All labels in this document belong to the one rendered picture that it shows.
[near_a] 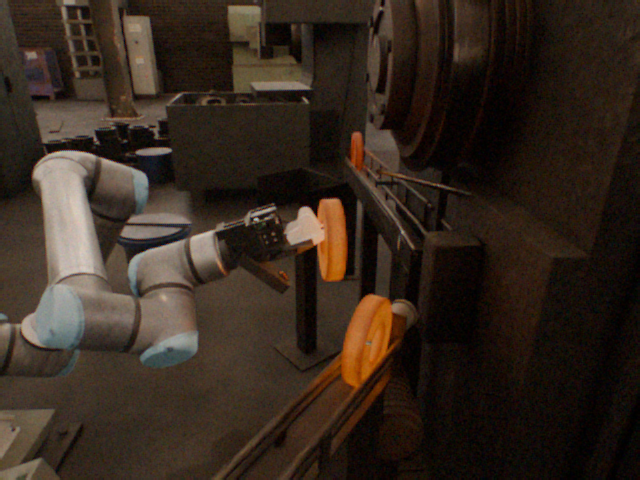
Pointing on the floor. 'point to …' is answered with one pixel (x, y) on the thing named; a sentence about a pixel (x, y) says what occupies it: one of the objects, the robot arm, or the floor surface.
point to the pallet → (115, 142)
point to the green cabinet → (15, 116)
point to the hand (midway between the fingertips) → (330, 230)
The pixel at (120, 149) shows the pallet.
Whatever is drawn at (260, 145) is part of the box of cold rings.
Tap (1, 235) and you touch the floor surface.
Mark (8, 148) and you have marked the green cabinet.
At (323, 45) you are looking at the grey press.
